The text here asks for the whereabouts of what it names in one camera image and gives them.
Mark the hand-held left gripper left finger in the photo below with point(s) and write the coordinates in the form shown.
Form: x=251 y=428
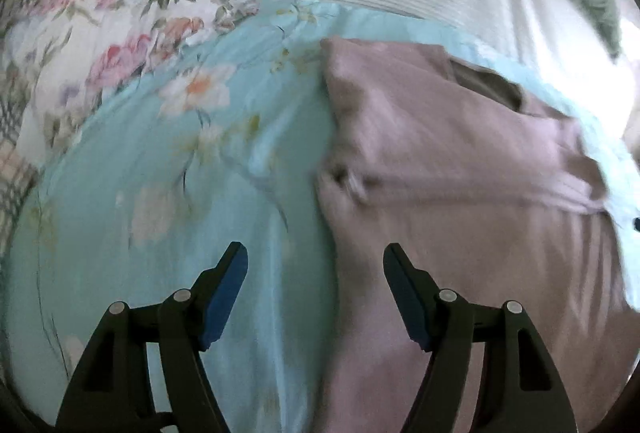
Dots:
x=227 y=293

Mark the floral white pillow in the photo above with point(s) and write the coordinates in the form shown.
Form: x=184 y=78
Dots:
x=75 y=53

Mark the light blue floral bedsheet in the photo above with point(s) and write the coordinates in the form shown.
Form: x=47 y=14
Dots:
x=165 y=233

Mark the mauve knit garment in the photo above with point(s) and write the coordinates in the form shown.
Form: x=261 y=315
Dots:
x=450 y=193

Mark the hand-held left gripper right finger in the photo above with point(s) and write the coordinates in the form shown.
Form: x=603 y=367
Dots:
x=407 y=298

